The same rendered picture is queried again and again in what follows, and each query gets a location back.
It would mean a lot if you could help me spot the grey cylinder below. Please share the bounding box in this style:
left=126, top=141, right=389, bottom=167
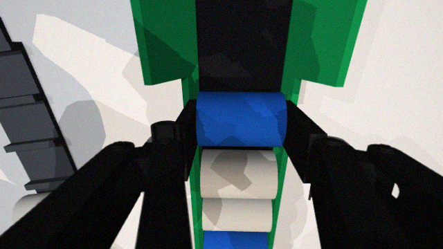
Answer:
left=12, top=192, right=51, bottom=223
left=200, top=149, right=278, bottom=199

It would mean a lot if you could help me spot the blue cylinder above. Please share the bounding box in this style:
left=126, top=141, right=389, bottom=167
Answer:
left=196, top=91, right=287, bottom=147
left=204, top=230, right=268, bottom=249

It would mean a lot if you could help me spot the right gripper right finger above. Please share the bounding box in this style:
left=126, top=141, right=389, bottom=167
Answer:
left=282, top=100, right=443, bottom=249

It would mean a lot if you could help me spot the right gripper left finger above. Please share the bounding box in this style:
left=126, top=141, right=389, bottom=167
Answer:
left=0, top=99, right=198, bottom=249

